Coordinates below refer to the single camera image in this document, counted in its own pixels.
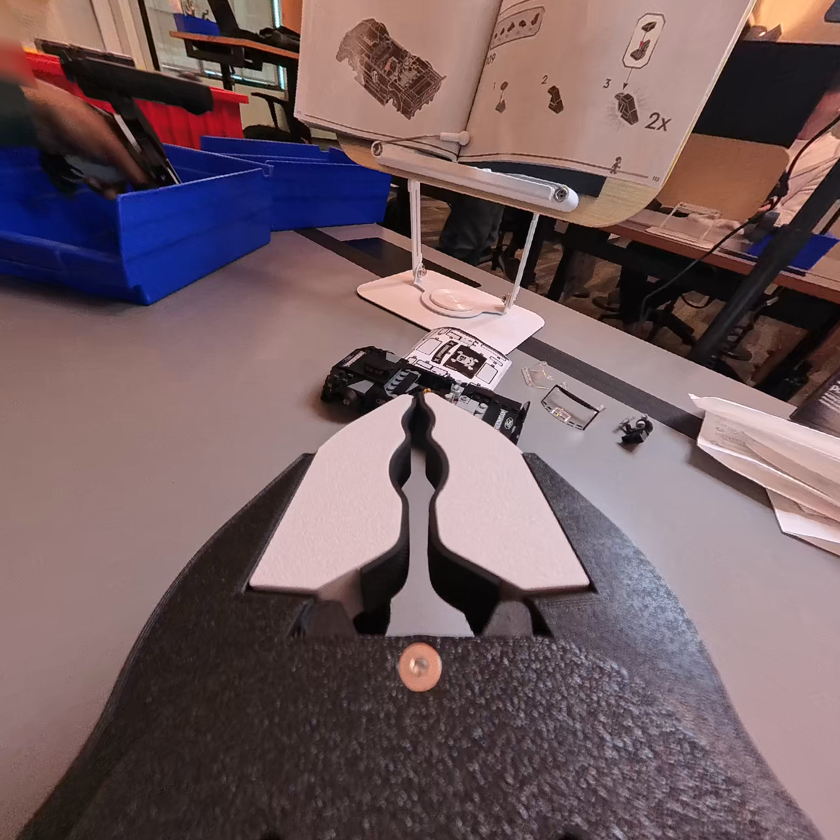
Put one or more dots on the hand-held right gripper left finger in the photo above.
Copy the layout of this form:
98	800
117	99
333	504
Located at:
328	525

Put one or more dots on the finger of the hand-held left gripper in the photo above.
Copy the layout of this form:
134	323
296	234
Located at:
148	154

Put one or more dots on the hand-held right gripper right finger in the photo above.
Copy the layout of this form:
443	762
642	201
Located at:
512	525

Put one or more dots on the large blue plastic bin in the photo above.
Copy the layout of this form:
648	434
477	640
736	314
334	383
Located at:
164	229

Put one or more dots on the black lego car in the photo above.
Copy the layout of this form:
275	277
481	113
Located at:
354	380

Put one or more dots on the transparent lego windshield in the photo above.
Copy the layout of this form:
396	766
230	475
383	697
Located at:
571	410

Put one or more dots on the small clear lego piece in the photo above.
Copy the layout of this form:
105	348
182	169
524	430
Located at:
537	373

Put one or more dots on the black lego minifigure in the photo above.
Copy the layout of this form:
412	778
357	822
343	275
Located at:
635	430

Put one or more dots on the lego instruction booklet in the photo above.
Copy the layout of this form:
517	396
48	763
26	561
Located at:
394	39

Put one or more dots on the person's left hand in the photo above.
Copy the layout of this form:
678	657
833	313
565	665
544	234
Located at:
72	138

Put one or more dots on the red plastic bin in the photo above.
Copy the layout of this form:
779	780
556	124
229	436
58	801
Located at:
197	121

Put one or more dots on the wooden desk with black legs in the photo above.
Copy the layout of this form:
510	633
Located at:
229	43
722	259

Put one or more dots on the white sticker sheet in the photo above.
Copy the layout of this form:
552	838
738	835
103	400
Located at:
426	348

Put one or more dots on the white book stand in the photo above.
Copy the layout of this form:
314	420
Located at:
453	308

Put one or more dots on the pile of white paper bags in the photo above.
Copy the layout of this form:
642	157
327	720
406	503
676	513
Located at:
774	459

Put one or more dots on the black tripod pole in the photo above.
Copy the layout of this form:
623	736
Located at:
761	262

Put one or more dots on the small blue bin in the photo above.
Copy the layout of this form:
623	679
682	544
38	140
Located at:
800	253

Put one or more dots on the beige book stand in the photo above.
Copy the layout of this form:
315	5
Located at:
722	177

